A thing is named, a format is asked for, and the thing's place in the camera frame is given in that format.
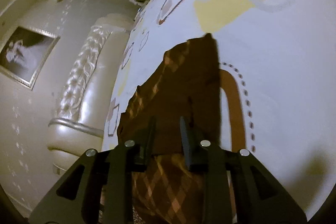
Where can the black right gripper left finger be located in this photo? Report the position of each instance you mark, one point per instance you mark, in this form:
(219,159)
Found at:
(150,135)

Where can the framed wedding photo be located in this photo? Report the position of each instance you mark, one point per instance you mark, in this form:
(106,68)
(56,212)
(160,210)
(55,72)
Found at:
(25,52)

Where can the white patterned bed sheet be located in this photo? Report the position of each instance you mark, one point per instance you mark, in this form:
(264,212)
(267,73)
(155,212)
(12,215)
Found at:
(280,102)

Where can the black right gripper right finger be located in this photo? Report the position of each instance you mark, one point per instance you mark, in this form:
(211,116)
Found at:
(186,142)

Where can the cream tufted leather headboard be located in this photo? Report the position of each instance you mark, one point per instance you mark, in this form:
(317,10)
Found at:
(83,104)

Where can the brown plaid knit sweater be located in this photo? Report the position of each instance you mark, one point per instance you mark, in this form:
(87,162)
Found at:
(186,84)

